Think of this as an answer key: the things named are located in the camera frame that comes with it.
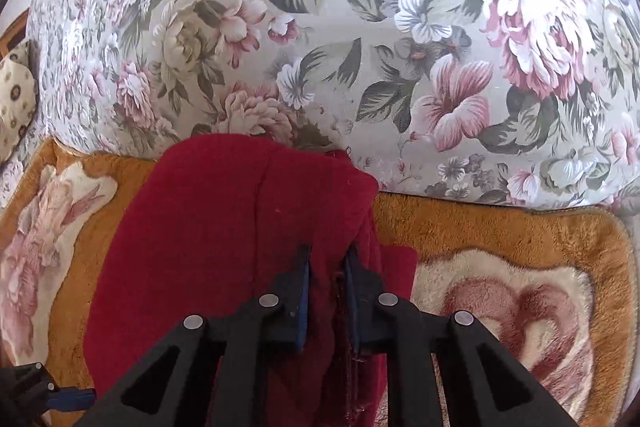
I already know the dark red knit sweater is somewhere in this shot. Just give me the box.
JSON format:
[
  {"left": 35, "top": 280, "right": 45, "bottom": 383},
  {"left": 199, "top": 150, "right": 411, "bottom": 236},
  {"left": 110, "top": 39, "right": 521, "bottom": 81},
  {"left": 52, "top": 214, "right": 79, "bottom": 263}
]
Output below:
[{"left": 84, "top": 134, "right": 418, "bottom": 426}]

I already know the plush brown floral blanket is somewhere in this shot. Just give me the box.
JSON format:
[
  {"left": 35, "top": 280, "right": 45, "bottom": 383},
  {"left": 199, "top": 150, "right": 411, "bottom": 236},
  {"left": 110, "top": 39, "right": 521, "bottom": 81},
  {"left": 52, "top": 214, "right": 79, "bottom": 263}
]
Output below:
[{"left": 1, "top": 140, "right": 639, "bottom": 426}]

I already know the cream dotted pillow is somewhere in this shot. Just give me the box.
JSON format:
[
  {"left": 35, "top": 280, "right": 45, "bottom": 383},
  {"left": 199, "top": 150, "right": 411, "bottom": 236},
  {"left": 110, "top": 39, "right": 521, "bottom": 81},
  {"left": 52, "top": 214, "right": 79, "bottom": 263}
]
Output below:
[{"left": 0, "top": 39, "right": 37, "bottom": 165}]

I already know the floral grey quilt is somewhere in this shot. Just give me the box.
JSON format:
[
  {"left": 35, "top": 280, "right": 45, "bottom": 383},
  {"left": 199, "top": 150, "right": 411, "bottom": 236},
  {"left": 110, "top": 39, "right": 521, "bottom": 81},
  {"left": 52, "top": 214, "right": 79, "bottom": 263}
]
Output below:
[{"left": 1, "top": 0, "right": 639, "bottom": 215}]

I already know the wooden chair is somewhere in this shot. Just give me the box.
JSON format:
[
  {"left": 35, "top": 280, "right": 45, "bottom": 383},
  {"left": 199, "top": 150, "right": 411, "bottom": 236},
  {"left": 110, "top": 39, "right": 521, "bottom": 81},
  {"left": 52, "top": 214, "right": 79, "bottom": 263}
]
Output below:
[{"left": 0, "top": 10, "right": 29, "bottom": 58}]

